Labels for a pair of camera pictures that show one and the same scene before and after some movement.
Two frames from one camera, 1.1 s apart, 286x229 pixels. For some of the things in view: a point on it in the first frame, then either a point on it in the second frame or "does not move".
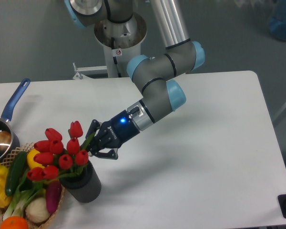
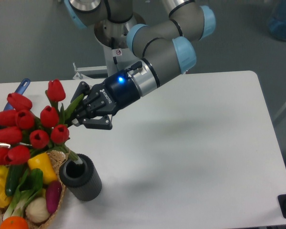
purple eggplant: x=53 y=192 does not move
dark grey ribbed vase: x=85 y=186 does not move
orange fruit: x=14 y=222 does not move
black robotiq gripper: x=111 y=134 -> x=117 y=90
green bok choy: x=28 y=189 does not move
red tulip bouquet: x=54 y=160 -> x=19 y=132
